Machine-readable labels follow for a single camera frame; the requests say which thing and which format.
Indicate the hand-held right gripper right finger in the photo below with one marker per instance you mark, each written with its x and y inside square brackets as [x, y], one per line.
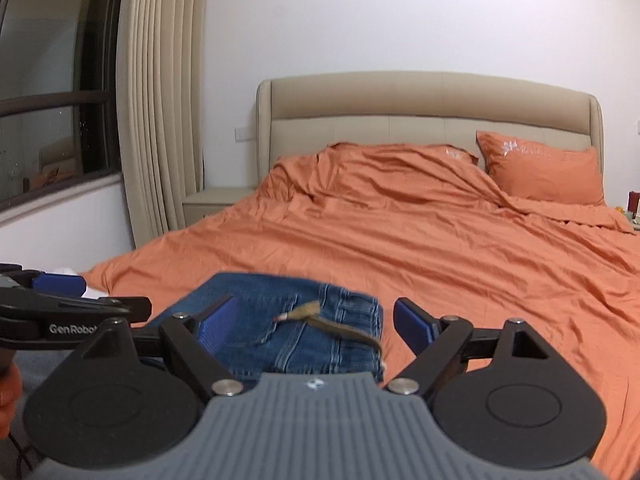
[414, 322]

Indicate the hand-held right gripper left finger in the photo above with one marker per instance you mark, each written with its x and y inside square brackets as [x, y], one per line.
[220, 322]

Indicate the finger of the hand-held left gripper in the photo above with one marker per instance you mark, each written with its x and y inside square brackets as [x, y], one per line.
[115, 307]
[60, 284]

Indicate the blue denim pants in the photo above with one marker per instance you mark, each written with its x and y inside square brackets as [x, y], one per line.
[280, 330]

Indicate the person's left hand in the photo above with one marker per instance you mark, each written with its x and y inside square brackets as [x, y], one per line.
[7, 395]

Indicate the orange duvet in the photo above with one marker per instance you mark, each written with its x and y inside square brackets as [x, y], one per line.
[425, 240]

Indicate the dark framed window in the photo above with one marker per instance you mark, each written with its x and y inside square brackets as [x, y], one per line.
[50, 75]

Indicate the beige pleated curtain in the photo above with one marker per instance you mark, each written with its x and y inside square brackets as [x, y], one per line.
[160, 100]

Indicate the beige upholstered bed headboard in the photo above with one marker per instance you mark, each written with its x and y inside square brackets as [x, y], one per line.
[425, 100]

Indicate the red box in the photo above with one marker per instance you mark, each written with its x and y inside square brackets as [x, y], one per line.
[635, 205]

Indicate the white wall socket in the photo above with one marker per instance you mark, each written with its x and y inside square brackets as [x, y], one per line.
[241, 134]

